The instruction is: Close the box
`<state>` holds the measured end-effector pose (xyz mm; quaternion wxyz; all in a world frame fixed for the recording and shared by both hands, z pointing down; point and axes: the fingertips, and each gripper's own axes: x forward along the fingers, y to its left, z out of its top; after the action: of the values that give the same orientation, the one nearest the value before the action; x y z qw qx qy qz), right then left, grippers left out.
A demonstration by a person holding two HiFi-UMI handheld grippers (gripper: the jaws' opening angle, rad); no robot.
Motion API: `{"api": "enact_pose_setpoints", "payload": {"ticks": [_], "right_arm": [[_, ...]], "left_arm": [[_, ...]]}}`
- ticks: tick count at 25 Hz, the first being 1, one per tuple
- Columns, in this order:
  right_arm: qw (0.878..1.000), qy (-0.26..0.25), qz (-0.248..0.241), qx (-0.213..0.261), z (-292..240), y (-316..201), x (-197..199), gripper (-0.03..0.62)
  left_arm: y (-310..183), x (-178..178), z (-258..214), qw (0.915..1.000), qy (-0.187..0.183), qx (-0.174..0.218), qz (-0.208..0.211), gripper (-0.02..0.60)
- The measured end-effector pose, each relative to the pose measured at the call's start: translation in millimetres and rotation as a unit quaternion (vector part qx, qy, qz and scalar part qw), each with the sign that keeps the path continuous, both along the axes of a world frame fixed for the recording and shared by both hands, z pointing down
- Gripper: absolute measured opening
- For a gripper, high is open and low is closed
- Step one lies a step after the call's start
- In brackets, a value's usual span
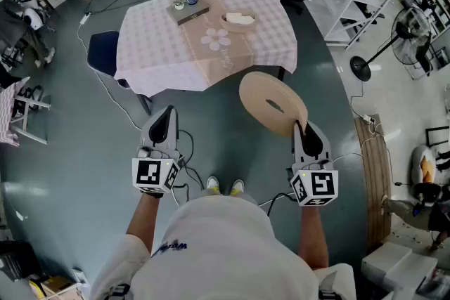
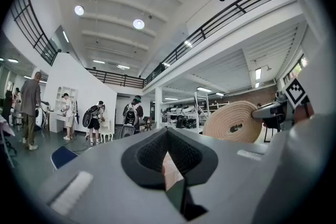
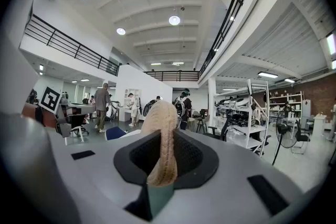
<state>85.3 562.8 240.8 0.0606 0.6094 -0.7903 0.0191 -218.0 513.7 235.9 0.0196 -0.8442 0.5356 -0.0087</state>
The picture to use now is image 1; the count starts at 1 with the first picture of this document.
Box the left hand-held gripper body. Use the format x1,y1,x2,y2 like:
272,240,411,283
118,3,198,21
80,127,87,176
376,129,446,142
131,104,182,195

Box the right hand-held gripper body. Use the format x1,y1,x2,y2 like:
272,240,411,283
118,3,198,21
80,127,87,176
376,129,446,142
290,120,339,207

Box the round woven beige placemat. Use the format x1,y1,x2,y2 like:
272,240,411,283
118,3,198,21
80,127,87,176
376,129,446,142
238,71,309,138

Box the person's left forearm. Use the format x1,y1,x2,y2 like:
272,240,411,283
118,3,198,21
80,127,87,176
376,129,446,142
125,190,166,256

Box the person's right forearm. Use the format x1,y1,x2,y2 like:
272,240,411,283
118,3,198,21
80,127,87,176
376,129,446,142
297,203,330,270

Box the grey rectangular tray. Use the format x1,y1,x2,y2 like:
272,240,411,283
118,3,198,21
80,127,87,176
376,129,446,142
165,2,211,27

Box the cardboard box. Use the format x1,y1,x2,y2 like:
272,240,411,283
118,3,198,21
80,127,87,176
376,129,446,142
30,275,85,300

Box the person's left shoe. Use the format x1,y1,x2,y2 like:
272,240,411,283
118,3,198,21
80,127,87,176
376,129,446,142
205,176,221,193

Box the person's shoe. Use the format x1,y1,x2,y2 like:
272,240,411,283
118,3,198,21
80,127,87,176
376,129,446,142
205,176,221,193
230,178,245,197

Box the wooden floor plank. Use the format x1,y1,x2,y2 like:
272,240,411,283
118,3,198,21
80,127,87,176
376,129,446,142
353,115,394,256

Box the person's right shoe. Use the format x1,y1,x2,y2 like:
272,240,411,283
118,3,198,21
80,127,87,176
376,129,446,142
230,178,245,197

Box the checked tablecloth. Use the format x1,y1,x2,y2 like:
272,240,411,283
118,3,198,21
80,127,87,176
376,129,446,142
114,0,299,98

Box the black standing fan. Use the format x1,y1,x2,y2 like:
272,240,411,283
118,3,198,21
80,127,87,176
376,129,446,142
350,6,434,82

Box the person's white shirt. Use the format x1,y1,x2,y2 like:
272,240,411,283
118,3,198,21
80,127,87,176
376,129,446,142
89,195,358,300

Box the white storage boxes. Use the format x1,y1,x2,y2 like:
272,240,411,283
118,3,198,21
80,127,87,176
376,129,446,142
361,244,440,300

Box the white piece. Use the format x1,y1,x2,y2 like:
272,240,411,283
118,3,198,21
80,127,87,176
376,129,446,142
226,12,255,25

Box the small checked-cloth table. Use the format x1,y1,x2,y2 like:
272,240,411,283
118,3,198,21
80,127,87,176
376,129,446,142
0,76,32,148

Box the black storage crate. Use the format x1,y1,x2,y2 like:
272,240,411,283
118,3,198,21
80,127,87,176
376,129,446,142
0,240,36,282

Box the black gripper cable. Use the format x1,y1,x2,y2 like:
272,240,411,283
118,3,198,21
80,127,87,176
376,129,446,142
171,129,207,210
258,191,300,219

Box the white floor cable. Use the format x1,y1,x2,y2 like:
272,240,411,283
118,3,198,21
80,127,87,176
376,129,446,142
76,22,143,133

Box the white stool frame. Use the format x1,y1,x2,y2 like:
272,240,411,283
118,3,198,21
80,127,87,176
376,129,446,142
10,94,52,145

